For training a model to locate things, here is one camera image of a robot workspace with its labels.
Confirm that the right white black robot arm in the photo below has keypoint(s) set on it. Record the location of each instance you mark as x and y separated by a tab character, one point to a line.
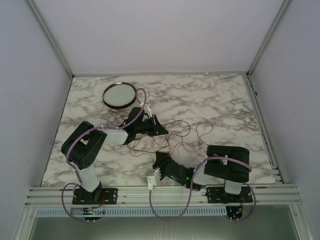
230	163

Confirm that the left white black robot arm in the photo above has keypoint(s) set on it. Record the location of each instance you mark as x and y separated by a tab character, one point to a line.
83	145

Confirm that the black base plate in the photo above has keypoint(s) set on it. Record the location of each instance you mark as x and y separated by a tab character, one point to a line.
104	196
217	195

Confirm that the aluminium front rail frame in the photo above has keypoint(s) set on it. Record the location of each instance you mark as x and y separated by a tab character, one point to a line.
172	195

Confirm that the slotted grey cable duct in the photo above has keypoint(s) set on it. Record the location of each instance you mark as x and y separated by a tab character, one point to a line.
108	212

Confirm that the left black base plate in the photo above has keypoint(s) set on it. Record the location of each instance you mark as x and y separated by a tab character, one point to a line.
104	196

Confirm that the aluminium corner post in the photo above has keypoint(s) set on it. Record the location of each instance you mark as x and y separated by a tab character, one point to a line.
50	37
272	30

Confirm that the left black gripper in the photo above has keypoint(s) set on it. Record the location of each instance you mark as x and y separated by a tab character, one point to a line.
157	128

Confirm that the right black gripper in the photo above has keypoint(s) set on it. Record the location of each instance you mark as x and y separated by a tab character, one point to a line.
162	159

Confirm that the left aluminium corner post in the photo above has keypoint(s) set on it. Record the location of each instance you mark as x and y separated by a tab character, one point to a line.
50	37

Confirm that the round brown-rimmed dish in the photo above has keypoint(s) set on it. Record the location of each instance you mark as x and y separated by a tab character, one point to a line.
119	95

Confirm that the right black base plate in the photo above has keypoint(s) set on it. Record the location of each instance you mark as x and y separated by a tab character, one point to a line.
217	195

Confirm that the right aluminium corner post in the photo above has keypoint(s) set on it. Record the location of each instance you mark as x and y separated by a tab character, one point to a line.
272	30

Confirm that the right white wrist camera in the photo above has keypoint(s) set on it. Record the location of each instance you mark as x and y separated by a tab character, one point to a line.
153	179

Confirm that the marble pattern table mat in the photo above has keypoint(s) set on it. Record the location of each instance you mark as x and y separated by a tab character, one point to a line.
197	110

